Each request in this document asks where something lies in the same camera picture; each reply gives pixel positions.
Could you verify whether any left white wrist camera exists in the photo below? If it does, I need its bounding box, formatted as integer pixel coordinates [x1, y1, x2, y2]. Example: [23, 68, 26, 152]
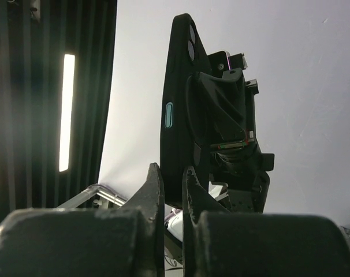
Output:
[228, 53, 248, 70]

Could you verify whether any bright ceiling light strip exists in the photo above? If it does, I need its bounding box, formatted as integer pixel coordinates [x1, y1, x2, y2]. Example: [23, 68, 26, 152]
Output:
[59, 54, 75, 172]

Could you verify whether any aluminium frame rail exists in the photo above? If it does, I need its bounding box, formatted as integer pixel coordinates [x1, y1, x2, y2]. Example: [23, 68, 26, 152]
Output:
[57, 184, 128, 209]

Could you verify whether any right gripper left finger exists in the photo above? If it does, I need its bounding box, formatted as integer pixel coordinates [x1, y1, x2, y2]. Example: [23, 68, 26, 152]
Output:
[0, 163, 165, 276]

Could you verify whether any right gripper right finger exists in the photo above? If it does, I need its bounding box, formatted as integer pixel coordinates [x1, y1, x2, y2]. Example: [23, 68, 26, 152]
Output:
[182, 167, 350, 276]

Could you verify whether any phone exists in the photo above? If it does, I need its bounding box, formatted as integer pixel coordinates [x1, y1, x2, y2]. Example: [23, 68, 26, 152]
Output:
[160, 13, 211, 209]

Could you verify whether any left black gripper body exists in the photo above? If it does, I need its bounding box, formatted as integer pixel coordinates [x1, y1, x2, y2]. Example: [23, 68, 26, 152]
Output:
[196, 51, 275, 213]

